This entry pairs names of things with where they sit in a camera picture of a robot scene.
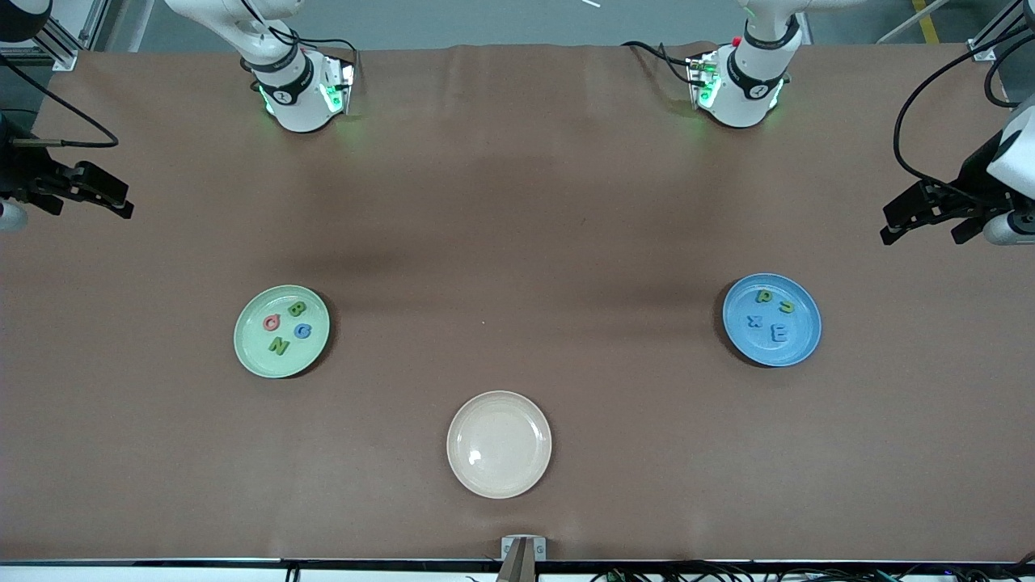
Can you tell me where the blue plate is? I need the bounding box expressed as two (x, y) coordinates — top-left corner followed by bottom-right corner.
(722, 273), (822, 368)

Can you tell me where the green plate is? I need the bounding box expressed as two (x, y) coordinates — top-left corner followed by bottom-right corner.
(234, 285), (332, 379)

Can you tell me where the brown table mat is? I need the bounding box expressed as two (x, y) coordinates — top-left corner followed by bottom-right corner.
(0, 40), (1035, 563)

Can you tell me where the beige plate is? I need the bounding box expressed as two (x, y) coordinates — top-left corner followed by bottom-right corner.
(446, 390), (553, 500)

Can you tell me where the aluminium frame profile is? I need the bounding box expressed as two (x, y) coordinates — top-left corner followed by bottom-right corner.
(20, 0), (110, 72)
(966, 0), (1035, 62)

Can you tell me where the black right base cable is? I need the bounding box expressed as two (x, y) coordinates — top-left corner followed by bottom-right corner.
(243, 0), (359, 59)

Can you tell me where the black base cable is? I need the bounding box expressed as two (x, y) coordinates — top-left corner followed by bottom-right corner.
(243, 0), (359, 59)
(621, 40), (698, 86)

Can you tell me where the black left base cable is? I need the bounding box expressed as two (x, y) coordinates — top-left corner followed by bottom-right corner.
(621, 40), (698, 86)

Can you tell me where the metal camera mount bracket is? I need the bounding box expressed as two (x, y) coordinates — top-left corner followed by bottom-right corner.
(501, 535), (547, 582)

